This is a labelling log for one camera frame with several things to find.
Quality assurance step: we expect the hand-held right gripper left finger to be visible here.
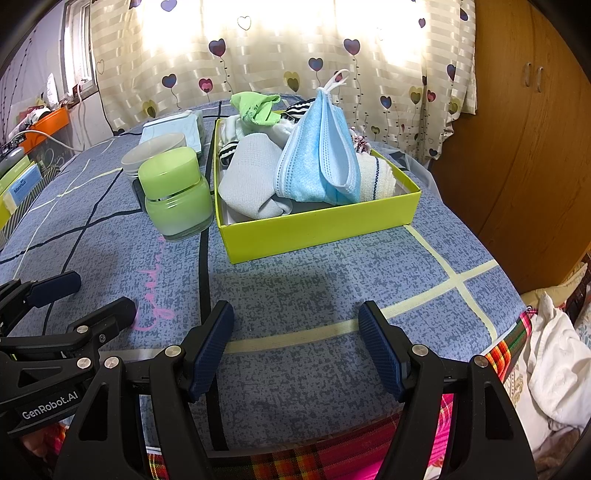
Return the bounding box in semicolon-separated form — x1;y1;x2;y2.
53;300;235;480

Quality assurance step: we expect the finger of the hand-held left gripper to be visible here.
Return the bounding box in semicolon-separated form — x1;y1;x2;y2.
0;296;137;374
0;271;82;333

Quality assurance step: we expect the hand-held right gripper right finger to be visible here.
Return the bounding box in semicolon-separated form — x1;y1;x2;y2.
358;300;539;480

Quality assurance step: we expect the lime green jar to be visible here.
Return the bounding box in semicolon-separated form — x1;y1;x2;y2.
139;147;214;243

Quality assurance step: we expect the green white tray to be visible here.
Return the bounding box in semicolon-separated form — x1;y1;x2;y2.
213;108;422;265

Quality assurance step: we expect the white towel with dark stripes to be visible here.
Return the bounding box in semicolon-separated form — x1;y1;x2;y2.
353;150;398;204

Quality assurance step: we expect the white waffle towel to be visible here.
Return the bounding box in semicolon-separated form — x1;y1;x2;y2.
218;135;295;221

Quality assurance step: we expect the black white striped sock ball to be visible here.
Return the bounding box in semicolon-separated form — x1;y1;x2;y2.
218;141;241;169
281;102;319;123

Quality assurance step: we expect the blue face masks bundle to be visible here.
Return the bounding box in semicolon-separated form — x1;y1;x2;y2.
276;69;362;206

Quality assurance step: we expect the white fuzzy cloth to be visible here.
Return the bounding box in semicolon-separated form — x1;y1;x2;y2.
217;115;298;148

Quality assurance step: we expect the green pouch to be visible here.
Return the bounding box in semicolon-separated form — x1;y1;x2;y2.
230;91;282;127

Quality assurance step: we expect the light blue soft pack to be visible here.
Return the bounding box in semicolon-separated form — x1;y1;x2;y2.
140;112;204;154

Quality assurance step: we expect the blue tissue pack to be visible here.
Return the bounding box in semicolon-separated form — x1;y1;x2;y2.
2;165;42;215

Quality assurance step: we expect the blue checked bed blanket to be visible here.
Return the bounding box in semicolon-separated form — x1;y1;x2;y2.
0;95;527;455

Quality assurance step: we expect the grey striped storage box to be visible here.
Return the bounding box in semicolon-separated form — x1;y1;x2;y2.
0;157;65;236

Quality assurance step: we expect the bright plaid blanket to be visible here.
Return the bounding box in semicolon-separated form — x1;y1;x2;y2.
143;314;534;480

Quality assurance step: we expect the olive green flat box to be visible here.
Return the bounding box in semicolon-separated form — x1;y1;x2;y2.
0;154;34;188

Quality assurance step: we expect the orange tray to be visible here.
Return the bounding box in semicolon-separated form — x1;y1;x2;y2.
18;107;70;151

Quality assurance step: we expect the white crumpled cloth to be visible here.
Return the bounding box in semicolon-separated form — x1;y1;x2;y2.
526;291;591;432

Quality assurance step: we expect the window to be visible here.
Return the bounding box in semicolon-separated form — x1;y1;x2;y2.
62;0;100;100

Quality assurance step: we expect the wooden wardrobe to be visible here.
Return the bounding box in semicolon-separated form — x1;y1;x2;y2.
429;0;591;296

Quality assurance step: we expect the heart print curtain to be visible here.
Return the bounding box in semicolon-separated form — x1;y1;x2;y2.
90;0;478;162

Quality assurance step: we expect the white tube cable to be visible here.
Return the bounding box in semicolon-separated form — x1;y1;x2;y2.
16;130;77;151

